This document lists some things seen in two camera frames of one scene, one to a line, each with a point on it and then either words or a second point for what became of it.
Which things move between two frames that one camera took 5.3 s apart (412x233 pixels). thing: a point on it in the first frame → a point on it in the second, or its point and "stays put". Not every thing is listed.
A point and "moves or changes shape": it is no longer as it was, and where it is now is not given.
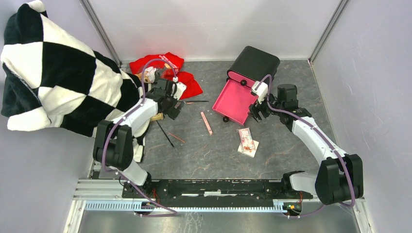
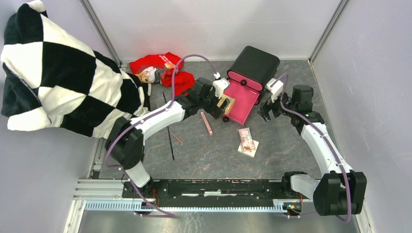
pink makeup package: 246,139 stays put
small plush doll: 150,74 stays put
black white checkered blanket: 51,81 stays put
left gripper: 172,112 → 215,111
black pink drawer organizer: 234,102 stays put
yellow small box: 159,116 moves or changes shape
